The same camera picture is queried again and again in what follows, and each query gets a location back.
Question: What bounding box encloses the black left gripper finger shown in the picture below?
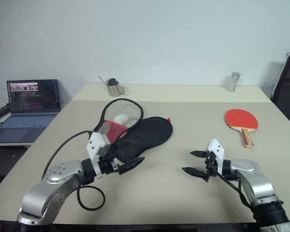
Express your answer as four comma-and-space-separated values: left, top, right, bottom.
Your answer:
118, 164, 140, 175
116, 156, 145, 169

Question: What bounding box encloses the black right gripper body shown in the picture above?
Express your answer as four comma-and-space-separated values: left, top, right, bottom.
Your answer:
203, 150, 218, 182

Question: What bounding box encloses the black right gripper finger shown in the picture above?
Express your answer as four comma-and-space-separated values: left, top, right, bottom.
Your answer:
181, 166, 210, 182
189, 150, 208, 159

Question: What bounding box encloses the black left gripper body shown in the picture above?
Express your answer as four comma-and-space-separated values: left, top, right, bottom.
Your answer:
98, 145, 122, 176

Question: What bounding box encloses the black and red paddle case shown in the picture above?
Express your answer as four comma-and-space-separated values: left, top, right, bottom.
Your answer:
95, 98, 174, 164

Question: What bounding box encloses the white fluffy pompom zipper pull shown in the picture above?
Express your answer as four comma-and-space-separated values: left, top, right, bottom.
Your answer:
114, 113, 132, 125

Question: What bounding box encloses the red table tennis paddle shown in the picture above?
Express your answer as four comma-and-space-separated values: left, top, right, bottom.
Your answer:
224, 108, 260, 148

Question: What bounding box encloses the steel shaker canister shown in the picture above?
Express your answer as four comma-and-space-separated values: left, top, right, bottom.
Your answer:
226, 71, 241, 93

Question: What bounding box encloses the open grey laptop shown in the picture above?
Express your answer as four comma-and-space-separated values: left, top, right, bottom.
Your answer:
0, 78, 62, 144

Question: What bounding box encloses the black chair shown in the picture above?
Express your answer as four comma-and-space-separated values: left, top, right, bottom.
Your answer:
270, 52, 290, 132

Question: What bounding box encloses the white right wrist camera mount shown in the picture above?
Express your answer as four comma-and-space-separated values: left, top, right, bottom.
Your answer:
207, 139, 226, 175

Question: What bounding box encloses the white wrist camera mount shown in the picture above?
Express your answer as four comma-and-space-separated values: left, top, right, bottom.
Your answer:
86, 131, 111, 176
207, 139, 226, 175

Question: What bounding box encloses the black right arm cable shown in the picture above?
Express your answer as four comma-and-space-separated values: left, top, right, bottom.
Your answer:
207, 163, 254, 214

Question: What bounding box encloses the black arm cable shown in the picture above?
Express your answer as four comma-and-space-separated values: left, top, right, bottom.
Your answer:
207, 163, 254, 214
42, 130, 106, 210

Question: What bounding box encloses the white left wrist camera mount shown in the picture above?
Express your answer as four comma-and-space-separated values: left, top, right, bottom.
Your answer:
86, 131, 111, 176

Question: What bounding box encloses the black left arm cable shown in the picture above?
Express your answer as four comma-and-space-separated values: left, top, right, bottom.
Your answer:
42, 130, 106, 210

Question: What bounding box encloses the steel pitcher with handle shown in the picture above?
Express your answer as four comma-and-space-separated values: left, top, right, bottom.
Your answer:
107, 78, 127, 97

